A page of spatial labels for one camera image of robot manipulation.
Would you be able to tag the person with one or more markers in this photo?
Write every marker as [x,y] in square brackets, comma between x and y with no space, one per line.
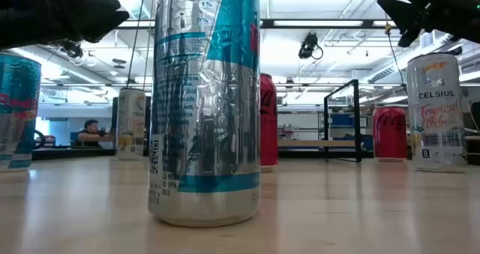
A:
[90,134]

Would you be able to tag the teal Red Bull can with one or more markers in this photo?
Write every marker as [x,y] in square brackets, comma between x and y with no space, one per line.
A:
[18,108]

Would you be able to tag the silver blue Red Bull can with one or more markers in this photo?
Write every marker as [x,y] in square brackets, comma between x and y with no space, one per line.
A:
[204,115]

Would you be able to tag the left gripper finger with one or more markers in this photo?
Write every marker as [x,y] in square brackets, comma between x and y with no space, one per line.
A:
[99,6]
[107,23]

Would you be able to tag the black metal table frame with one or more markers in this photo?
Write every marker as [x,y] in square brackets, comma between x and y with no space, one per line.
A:
[75,153]

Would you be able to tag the black ceiling-mounted device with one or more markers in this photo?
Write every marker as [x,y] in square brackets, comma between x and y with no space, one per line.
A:
[71,51]

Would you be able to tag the red soda can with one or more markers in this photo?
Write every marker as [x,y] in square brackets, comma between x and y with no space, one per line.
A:
[390,134]
[268,126]

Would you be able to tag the white Celsius Tropical Vibe can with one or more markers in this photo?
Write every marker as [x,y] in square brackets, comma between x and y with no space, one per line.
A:
[437,115]

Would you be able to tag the black overhead camera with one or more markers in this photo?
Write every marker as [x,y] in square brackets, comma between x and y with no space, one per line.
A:
[308,46]

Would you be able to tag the blue storage bin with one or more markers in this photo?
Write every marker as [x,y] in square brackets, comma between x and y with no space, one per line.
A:
[339,120]

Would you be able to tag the black linear ceiling light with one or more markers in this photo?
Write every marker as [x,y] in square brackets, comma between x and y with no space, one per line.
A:
[267,23]

